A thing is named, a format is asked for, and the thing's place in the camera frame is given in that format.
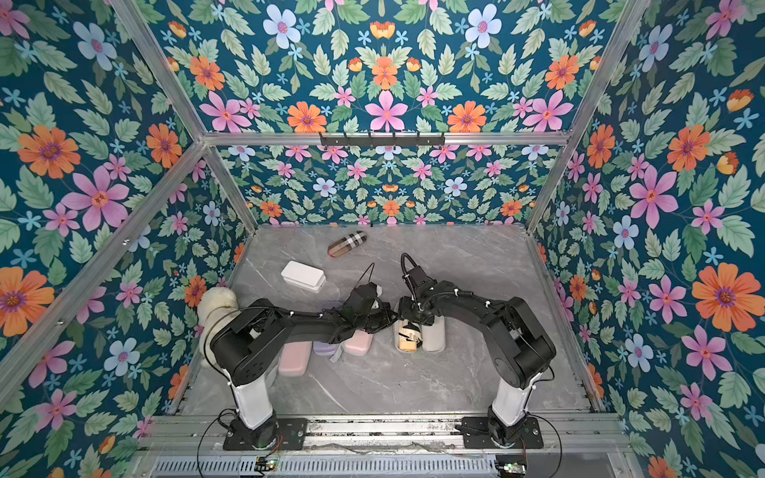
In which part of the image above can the pink-edged grey case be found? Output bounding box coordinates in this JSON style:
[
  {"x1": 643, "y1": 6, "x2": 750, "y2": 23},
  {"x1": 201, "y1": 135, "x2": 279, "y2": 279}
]
[{"x1": 343, "y1": 330, "x2": 374, "y2": 357}]

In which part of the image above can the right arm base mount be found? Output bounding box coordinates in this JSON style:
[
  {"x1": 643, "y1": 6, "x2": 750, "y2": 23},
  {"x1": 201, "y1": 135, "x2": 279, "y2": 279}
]
[{"x1": 455, "y1": 409, "x2": 544, "y2": 450}]

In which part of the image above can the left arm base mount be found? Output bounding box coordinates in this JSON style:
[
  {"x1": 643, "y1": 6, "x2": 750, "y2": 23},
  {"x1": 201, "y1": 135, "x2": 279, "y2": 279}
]
[{"x1": 222, "y1": 414, "x2": 308, "y2": 451}]

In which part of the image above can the beige black striped umbrella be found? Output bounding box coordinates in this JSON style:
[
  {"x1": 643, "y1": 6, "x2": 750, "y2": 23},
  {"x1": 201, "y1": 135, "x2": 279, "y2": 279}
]
[{"x1": 396, "y1": 320, "x2": 422, "y2": 353}]

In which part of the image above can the closed white umbrella case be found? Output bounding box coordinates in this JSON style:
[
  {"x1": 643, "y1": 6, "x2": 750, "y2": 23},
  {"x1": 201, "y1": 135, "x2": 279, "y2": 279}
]
[{"x1": 281, "y1": 261, "x2": 327, "y2": 293}]

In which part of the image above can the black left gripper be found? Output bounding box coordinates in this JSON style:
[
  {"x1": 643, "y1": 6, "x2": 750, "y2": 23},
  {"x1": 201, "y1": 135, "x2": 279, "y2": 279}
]
[{"x1": 353, "y1": 303, "x2": 396, "y2": 335}]

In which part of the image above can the metal hook rail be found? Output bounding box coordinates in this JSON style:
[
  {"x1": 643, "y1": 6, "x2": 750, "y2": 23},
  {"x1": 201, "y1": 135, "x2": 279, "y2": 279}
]
[{"x1": 319, "y1": 133, "x2": 446, "y2": 149}]

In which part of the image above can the white ventilation grille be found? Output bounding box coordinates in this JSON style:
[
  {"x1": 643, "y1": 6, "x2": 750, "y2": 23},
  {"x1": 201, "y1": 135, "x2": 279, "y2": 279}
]
[{"x1": 149, "y1": 455, "x2": 498, "y2": 477}]

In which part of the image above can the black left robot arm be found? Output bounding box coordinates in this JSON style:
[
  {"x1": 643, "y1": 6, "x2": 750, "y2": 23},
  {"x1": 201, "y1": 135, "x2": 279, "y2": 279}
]
[{"x1": 199, "y1": 282, "x2": 396, "y2": 432}]

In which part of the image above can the cream plush teddy bear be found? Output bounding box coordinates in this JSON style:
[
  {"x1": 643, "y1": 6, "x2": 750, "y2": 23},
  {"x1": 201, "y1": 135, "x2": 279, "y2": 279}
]
[{"x1": 197, "y1": 287, "x2": 239, "y2": 336}]

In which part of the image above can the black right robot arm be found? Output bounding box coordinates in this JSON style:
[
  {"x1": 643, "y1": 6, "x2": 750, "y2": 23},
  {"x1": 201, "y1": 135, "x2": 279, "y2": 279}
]
[{"x1": 398, "y1": 253, "x2": 557, "y2": 442}]

